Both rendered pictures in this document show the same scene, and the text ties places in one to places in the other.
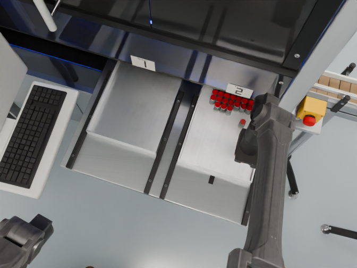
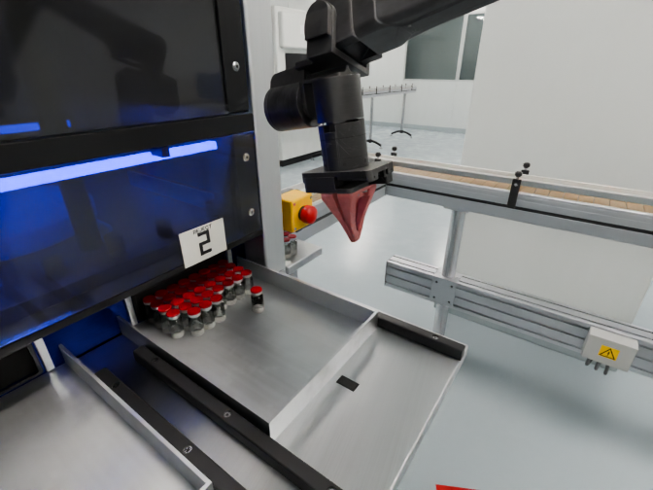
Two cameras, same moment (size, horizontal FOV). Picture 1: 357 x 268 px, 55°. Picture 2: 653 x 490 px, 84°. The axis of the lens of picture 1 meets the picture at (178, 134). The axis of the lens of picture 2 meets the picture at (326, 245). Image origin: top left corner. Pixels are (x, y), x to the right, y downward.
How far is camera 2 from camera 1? 0.82 m
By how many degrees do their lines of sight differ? 59
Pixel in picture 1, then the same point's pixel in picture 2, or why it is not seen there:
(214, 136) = (253, 351)
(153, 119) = (100, 474)
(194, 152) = (266, 396)
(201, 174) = (326, 399)
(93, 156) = not seen: outside the picture
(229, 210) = (426, 371)
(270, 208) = not seen: outside the picture
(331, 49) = (262, 23)
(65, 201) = not seen: outside the picture
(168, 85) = (51, 403)
